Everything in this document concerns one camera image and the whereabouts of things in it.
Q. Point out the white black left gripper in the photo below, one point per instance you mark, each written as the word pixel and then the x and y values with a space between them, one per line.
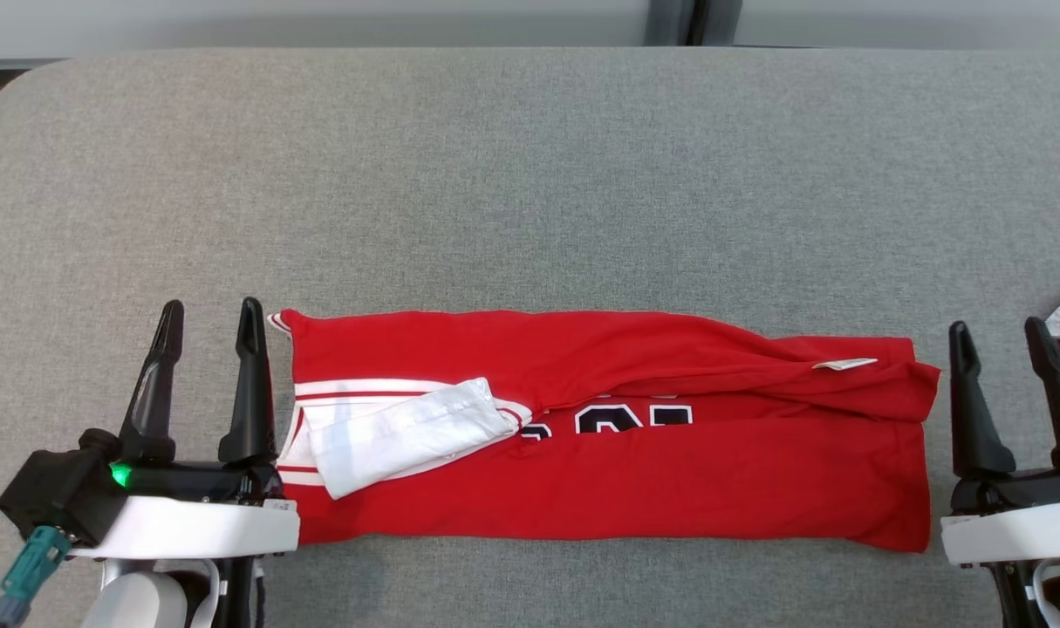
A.
pixel 189 528

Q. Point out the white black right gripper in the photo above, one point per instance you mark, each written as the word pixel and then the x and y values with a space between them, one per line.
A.
pixel 1018 528

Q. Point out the red jersey with number print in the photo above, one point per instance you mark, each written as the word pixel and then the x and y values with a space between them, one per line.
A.
pixel 713 480

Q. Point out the grey fabric sofa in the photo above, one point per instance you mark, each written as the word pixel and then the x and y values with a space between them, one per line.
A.
pixel 538 192

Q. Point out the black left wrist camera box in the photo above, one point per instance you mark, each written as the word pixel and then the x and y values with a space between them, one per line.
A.
pixel 58 497

